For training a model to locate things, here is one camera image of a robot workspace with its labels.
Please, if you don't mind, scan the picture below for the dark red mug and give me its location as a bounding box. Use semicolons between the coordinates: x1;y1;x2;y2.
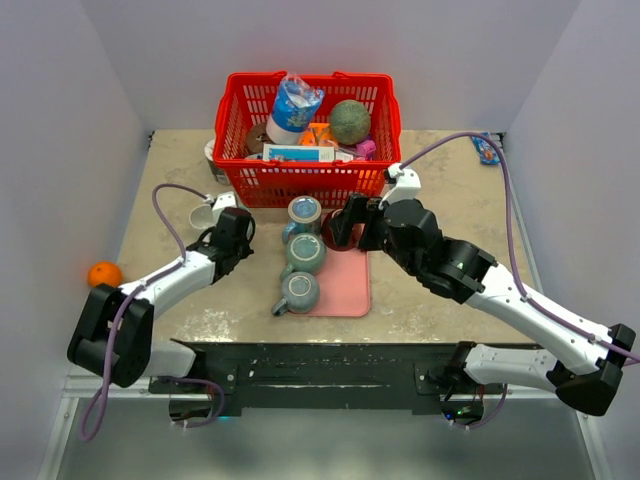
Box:
321;209;362;252

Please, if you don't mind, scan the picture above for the white speckled mug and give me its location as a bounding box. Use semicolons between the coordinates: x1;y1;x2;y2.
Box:
189;203;214;231

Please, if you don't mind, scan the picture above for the grey blue mug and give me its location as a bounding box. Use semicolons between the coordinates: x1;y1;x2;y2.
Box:
271;272;320;316

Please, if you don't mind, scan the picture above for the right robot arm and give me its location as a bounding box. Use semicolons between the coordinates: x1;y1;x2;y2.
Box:
323;194;636;416

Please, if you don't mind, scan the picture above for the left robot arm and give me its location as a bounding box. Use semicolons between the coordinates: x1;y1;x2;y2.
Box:
67;207;255;392

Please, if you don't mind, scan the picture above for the light blue tall mug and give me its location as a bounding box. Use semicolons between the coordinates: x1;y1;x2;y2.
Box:
281;195;322;244

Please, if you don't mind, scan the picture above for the teal green mug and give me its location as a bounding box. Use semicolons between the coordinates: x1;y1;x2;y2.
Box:
280;233;327;280

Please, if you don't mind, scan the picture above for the pink plastic tray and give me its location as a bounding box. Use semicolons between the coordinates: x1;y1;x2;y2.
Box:
307;248;371;317

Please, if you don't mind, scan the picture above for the black labelled paper roll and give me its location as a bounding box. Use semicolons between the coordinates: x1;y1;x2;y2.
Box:
204;139;232;187

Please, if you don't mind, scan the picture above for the pink small box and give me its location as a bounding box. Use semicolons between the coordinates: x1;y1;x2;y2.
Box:
356;139;377;160

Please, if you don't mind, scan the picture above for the orange package in basket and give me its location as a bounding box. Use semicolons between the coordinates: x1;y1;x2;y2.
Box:
299;122;337;147

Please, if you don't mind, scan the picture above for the white blue flat box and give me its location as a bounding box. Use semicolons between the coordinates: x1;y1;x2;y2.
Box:
262;144;335;163

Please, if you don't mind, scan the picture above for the green netted melon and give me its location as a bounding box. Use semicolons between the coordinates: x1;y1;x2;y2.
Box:
329;99;371;145

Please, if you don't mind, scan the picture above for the orange fruit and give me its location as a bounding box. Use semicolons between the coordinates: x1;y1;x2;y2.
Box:
87;261;123;287

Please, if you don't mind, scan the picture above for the blue white paper towel roll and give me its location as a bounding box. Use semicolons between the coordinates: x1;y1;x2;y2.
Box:
266;74;325;145

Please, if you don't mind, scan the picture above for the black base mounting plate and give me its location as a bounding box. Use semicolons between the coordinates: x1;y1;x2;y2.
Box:
149;342;502;419

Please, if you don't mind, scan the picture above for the blue snack packet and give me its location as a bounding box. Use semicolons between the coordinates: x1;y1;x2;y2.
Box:
471;132;503;165

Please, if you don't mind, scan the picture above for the red plastic shopping basket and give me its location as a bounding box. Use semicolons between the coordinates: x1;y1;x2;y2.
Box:
212;71;401;209

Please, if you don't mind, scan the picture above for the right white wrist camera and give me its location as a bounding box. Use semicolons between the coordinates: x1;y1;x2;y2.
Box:
378;163;421;210

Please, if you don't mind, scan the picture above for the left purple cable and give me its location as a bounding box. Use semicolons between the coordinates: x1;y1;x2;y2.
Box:
79;183;217;443

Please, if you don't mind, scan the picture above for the purple cable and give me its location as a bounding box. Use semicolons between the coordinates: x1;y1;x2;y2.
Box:
79;183;217;443
399;131;640;365

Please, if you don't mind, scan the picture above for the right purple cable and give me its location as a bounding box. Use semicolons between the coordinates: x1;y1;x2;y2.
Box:
399;131;640;365

